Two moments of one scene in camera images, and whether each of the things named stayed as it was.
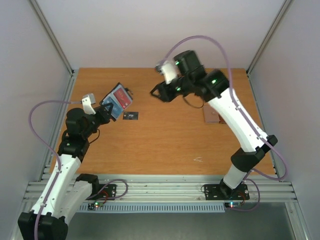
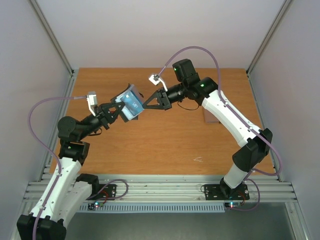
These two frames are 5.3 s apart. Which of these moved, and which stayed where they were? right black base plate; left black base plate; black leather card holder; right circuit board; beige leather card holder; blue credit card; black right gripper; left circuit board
Moved: black leather card holder; black right gripper; blue credit card
Stayed: beige leather card holder; right black base plate; right circuit board; left circuit board; left black base plate
